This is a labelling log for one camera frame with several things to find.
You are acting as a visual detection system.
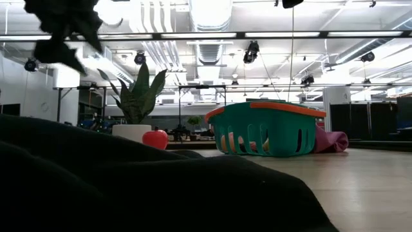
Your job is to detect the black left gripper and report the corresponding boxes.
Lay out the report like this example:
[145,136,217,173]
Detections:
[24,0,104,74]

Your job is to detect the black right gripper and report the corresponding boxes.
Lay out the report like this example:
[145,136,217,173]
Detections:
[282,0,304,10]

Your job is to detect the toy peach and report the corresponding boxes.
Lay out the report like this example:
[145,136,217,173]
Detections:
[220,131,245,154]

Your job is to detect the white square column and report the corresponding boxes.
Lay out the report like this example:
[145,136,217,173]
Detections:
[323,86,351,132]
[52,69,80,126]

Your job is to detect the blue background machine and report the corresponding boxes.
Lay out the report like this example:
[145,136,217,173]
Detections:
[79,119,109,130]

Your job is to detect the green spiky artificial plant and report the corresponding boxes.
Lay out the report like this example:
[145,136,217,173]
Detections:
[97,62,168,126]

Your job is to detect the black background monitor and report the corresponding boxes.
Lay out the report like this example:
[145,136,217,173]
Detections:
[0,103,21,117]

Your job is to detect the white plant pot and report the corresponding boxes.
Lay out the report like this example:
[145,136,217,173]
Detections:
[111,124,153,144]

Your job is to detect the teal basket with orange rim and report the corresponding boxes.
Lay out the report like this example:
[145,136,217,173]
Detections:
[205,100,327,158]

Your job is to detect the red toy apple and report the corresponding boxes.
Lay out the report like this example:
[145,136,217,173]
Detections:
[142,126,169,150]

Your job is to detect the black room partition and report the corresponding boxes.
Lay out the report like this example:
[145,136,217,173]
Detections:
[330,96,412,142]

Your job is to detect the purple cloth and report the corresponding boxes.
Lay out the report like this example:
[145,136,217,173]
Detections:
[314,124,350,154]

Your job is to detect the small background potted plant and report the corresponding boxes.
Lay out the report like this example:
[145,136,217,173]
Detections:
[187,115,203,127]

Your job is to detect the black cloth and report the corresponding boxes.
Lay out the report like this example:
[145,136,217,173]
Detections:
[0,114,339,232]

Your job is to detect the thin hanging black cable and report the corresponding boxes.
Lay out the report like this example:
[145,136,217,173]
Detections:
[287,8,295,102]

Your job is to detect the black aluminium table frame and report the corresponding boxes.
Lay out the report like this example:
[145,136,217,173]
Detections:
[0,30,412,151]

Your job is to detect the black background table frame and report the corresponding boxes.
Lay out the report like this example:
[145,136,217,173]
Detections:
[56,85,108,123]

